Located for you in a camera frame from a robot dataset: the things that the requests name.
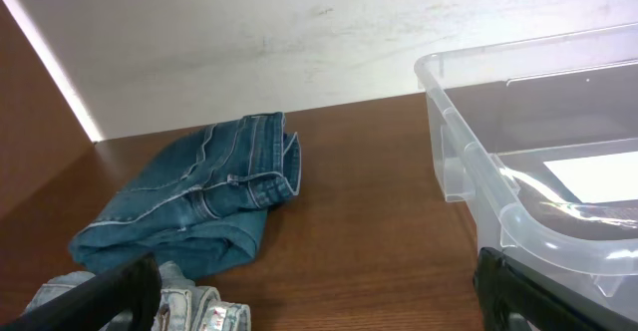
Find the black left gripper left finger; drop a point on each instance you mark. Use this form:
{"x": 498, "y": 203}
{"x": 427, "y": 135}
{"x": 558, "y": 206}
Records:
{"x": 133, "y": 286}

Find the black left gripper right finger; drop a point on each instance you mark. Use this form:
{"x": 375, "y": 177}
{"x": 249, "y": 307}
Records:
{"x": 513, "y": 296}

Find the dark blue jeans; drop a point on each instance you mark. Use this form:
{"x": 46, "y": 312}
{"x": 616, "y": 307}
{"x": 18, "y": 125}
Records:
{"x": 202, "y": 202}

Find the black garment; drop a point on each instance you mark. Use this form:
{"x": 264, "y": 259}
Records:
{"x": 554, "y": 206}

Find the clear plastic storage container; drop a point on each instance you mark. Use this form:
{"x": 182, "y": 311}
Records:
{"x": 539, "y": 139}

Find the light blue folded jeans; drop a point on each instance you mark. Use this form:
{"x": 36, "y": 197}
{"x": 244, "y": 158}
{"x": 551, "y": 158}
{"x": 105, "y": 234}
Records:
{"x": 183, "y": 305}

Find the white paper label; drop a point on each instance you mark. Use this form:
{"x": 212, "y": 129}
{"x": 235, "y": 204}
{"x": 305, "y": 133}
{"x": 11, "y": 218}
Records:
{"x": 600, "y": 179}

